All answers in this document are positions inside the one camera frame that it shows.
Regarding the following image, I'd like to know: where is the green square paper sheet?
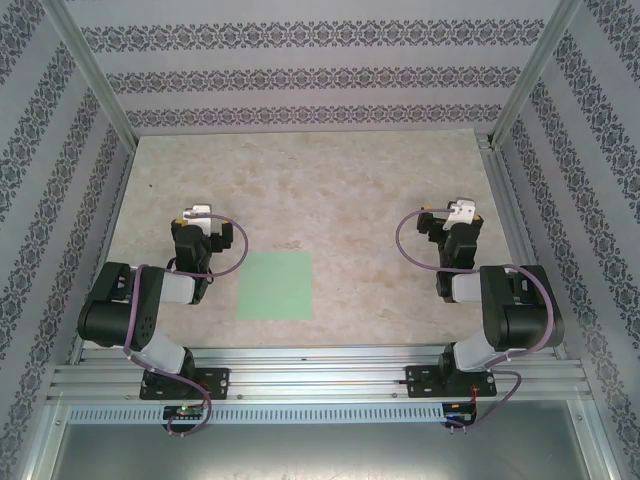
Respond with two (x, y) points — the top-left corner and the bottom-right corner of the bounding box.
(234, 251), (315, 321)

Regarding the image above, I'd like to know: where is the grey sheet metal panel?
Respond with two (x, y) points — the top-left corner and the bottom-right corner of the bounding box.
(49, 422), (614, 480)

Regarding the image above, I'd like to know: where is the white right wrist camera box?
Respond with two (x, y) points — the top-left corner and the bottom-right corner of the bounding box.
(442, 198), (477, 232)

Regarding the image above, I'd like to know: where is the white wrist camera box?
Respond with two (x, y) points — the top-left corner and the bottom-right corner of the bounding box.
(442, 198), (477, 232)
(182, 203), (215, 234)

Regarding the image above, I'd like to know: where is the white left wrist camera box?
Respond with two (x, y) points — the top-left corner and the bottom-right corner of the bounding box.
(182, 203), (215, 234)

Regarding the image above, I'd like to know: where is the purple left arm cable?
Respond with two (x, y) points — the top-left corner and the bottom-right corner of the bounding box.
(122, 212), (250, 439)

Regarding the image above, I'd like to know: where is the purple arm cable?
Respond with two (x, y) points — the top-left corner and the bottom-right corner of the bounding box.
(122, 212), (250, 439)
(396, 207), (564, 434)

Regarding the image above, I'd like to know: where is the aluminium side rail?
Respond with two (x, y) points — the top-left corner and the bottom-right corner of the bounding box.
(69, 144), (137, 362)
(477, 132), (569, 360)

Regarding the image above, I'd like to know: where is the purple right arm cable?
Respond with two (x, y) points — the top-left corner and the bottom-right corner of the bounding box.
(396, 207), (564, 434)

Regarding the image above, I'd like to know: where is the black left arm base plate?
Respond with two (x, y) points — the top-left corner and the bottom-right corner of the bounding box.
(139, 367), (232, 401)

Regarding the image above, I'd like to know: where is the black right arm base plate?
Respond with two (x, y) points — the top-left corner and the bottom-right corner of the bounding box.
(405, 364), (499, 400)

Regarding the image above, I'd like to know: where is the aluminium frame post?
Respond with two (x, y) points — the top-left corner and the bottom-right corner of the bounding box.
(46, 0), (140, 147)
(492, 0), (585, 149)

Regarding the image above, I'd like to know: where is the long aluminium mounting rail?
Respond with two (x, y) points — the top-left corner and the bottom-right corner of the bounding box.
(47, 344), (592, 404)

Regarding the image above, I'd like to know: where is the slotted grey cable duct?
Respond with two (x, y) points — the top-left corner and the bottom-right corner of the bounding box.
(67, 403), (447, 424)

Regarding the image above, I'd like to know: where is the aluminium lower frame beam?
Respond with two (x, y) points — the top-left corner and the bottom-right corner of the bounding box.
(14, 402), (71, 480)
(567, 399), (626, 480)

